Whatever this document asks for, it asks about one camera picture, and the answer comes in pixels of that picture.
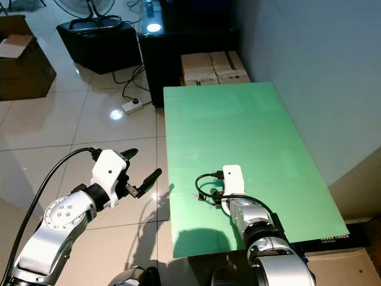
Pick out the white power strip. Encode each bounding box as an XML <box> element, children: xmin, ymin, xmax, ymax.
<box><xmin>122</xmin><ymin>98</ymin><xmax>145</xmax><ymax>116</ymax></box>

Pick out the dark right robot leg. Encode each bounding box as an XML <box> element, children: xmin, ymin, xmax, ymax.
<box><xmin>211</xmin><ymin>268</ymin><xmax>246</xmax><ymax>286</ymax></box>

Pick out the glossy black cabinet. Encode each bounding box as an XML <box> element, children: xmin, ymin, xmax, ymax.
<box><xmin>138</xmin><ymin>0</ymin><xmax>242</xmax><ymax>108</ymax></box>

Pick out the black speaker box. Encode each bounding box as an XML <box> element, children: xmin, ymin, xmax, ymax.
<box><xmin>57</xmin><ymin>23</ymin><xmax>142</xmax><ymax>75</ymax></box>

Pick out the open brown cardboard box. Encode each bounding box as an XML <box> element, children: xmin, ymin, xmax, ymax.
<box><xmin>0</xmin><ymin>15</ymin><xmax>57</xmax><ymax>101</ymax></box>

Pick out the black laser toner box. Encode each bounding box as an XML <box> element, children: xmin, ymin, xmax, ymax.
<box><xmin>314</xmin><ymin>228</ymin><xmax>381</xmax><ymax>252</ymax></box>

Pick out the plain brown cardboard box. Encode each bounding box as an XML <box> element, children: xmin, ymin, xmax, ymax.
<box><xmin>304</xmin><ymin>247</ymin><xmax>381</xmax><ymax>286</ymax></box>

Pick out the black standing fan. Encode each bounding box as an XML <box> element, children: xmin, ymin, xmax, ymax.
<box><xmin>52</xmin><ymin>0</ymin><xmax>121</xmax><ymax>34</ymax></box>

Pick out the black tripod stand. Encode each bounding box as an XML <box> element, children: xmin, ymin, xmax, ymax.
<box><xmin>0</xmin><ymin>0</ymin><xmax>49</xmax><ymax>14</ymax></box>

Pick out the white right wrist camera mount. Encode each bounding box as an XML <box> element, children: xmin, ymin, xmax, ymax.
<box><xmin>221</xmin><ymin>165</ymin><xmax>245</xmax><ymax>207</ymax></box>

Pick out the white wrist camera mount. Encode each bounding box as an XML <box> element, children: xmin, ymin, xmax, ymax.
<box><xmin>221</xmin><ymin>165</ymin><xmax>245</xmax><ymax>207</ymax></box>
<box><xmin>92</xmin><ymin>149</ymin><xmax>129</xmax><ymax>207</ymax></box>

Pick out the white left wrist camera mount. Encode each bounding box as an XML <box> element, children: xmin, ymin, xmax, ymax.
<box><xmin>92</xmin><ymin>149</ymin><xmax>129</xmax><ymax>207</ymax></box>

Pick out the black floor cable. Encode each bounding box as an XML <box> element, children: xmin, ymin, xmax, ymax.
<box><xmin>113</xmin><ymin>63</ymin><xmax>153</xmax><ymax>103</ymax></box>

